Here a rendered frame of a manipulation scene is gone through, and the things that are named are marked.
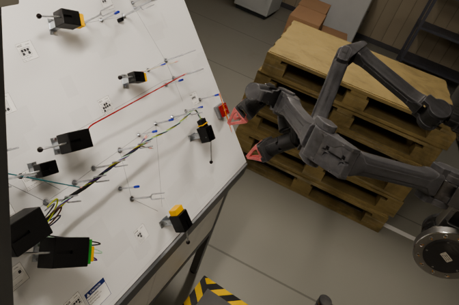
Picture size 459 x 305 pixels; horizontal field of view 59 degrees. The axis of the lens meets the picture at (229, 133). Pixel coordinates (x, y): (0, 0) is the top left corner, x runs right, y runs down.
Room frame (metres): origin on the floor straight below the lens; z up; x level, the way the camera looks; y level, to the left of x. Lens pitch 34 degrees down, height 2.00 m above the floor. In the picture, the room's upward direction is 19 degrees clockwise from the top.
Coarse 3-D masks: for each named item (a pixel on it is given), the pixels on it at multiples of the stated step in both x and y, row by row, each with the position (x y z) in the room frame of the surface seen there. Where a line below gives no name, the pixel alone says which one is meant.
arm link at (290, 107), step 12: (288, 96) 1.14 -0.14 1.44; (276, 108) 1.15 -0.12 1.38; (288, 108) 1.06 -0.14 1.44; (300, 108) 1.05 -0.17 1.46; (288, 120) 1.01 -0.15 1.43; (300, 120) 0.94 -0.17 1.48; (312, 120) 0.96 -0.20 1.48; (324, 120) 0.86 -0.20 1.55; (300, 132) 0.89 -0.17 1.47; (300, 156) 0.84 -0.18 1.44
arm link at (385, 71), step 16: (352, 48) 1.52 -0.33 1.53; (368, 48) 1.54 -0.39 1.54; (368, 64) 1.49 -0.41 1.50; (384, 64) 1.50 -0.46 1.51; (384, 80) 1.46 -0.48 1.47; (400, 80) 1.45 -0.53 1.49; (400, 96) 1.42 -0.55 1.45; (416, 96) 1.40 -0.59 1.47; (432, 96) 1.39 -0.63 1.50; (416, 112) 1.40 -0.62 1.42; (432, 112) 1.33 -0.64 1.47; (448, 112) 1.34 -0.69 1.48
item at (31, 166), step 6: (42, 162) 0.71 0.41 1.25; (48, 162) 0.71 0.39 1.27; (54, 162) 0.72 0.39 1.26; (30, 168) 0.72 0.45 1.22; (36, 168) 0.69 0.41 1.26; (42, 168) 0.69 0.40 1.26; (48, 168) 0.70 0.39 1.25; (54, 168) 0.71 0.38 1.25; (18, 174) 0.65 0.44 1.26; (30, 174) 0.67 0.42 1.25; (42, 174) 0.68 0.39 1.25; (48, 174) 0.69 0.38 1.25
